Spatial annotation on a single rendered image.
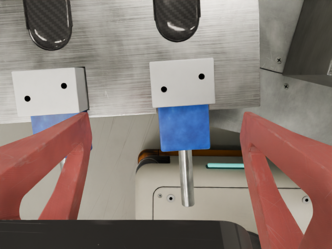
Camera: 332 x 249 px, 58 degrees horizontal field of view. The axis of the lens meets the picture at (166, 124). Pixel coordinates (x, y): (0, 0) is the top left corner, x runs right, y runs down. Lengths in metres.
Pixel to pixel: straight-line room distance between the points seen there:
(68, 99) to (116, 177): 0.96
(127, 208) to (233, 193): 0.48
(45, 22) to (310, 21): 0.24
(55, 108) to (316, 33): 0.23
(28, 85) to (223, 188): 0.73
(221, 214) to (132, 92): 0.72
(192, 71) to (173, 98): 0.03
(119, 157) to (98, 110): 0.91
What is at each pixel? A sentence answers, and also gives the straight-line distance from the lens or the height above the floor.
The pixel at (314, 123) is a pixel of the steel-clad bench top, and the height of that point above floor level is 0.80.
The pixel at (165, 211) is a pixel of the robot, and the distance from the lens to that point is 0.93.
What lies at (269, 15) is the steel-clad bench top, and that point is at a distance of 0.34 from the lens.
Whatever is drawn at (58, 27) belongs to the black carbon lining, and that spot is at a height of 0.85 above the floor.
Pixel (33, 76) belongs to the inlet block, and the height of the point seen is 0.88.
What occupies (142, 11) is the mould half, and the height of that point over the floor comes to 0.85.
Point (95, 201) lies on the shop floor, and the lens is 1.25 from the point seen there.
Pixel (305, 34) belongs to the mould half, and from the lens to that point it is 0.32.
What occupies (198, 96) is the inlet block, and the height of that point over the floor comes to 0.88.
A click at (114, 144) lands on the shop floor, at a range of 1.16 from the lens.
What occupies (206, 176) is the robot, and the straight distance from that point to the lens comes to 0.90.
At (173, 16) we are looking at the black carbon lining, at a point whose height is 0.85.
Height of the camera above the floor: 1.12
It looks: 81 degrees down
